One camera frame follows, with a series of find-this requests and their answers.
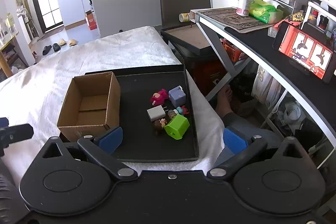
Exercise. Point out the patterned desk mat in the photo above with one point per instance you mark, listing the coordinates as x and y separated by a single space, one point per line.
239 19

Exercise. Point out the pink hooded figurine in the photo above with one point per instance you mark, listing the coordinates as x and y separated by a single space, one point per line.
158 97

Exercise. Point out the white fluffy blanket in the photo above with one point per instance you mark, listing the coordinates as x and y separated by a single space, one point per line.
65 61

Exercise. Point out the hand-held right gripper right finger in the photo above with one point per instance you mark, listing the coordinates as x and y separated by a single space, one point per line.
234 140

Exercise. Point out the teal and red figurine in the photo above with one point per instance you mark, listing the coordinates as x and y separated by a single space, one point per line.
181 110

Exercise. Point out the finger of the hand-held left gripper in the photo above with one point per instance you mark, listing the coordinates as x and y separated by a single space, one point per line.
17 132

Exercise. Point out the black shallow tray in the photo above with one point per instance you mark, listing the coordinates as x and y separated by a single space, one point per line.
136 108

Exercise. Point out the green hexagonal block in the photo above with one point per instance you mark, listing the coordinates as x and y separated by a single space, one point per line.
176 127

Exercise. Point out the brown-haired doll figurine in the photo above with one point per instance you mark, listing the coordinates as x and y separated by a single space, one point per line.
159 125

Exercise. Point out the white bottle pink label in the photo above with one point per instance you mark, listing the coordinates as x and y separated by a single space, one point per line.
244 3

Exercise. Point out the brown cardboard box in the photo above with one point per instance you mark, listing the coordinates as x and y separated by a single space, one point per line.
89 106

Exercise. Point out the person's right leg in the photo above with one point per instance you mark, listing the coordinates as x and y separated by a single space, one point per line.
236 124

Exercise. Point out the lavender cube charger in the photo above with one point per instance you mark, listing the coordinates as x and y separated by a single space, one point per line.
177 96

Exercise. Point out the orange plastic basket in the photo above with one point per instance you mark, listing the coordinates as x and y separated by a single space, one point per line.
233 50

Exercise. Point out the red carton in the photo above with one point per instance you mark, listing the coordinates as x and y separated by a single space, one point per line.
91 20

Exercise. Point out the white plug charger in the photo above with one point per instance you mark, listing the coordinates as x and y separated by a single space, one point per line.
156 114

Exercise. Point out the green wet wipes pack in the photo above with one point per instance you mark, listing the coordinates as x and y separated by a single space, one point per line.
265 11

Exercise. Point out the black slipper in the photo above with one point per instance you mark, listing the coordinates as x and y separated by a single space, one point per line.
56 47
47 50

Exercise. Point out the phone showing video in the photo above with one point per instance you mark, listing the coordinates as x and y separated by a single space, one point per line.
305 52

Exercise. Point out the black desk white frame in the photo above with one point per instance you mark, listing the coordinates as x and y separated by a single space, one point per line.
275 56

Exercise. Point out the small clear toy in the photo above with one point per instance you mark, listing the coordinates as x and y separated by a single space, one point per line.
171 114

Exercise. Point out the red storage crate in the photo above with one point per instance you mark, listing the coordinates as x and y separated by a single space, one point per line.
207 74

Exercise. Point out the beige slipper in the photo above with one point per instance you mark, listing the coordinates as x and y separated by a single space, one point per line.
62 42
72 42

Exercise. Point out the white kitchen cabinet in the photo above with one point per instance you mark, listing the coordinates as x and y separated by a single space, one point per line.
74 6

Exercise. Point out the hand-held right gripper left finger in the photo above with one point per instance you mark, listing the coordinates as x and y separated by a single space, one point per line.
111 140

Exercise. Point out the small yellow jar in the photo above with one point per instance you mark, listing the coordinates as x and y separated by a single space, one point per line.
184 17

